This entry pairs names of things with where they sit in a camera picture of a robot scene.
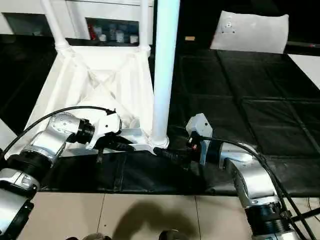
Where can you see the white cabinet with glass doors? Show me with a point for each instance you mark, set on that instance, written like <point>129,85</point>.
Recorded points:
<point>80,20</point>

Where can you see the white plastic table top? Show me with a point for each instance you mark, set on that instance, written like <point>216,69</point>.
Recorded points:
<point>75,82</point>

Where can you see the black horizontal bar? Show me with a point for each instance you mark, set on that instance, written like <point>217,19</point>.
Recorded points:
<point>302,45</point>

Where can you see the white flat board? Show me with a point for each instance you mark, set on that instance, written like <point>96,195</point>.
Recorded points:
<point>307,67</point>

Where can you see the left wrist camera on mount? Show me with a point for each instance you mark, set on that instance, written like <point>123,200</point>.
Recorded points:
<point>107,125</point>

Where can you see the black work mat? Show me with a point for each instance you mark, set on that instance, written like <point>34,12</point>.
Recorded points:
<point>250,112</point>

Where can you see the black cabinet with gold label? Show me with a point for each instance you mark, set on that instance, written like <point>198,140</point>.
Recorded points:
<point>195,20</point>

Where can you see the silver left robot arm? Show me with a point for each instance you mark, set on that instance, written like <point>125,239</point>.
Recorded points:
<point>47,140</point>

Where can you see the black metal rod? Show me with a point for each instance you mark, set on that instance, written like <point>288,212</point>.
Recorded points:
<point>307,214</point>

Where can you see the dark brown rounded object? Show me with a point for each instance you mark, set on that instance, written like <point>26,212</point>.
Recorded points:
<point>170,235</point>
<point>97,237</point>

